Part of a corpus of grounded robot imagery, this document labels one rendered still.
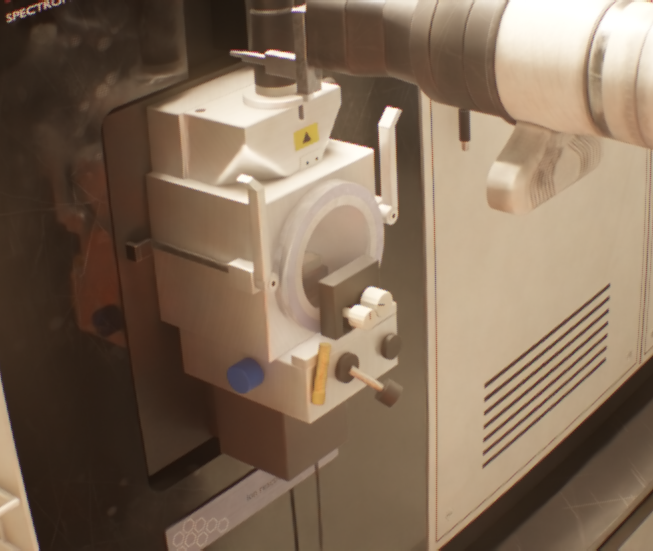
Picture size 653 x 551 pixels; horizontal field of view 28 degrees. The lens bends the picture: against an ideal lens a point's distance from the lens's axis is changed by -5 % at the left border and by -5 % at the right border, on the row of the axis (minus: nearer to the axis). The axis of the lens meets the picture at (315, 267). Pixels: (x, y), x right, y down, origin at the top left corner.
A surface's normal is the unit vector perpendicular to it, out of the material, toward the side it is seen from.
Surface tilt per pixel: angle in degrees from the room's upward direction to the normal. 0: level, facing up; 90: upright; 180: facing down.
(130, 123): 90
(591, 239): 90
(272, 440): 90
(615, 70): 72
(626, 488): 0
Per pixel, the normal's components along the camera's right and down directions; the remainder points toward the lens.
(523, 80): -0.64, 0.44
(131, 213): 0.77, 0.24
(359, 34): -0.34, 0.43
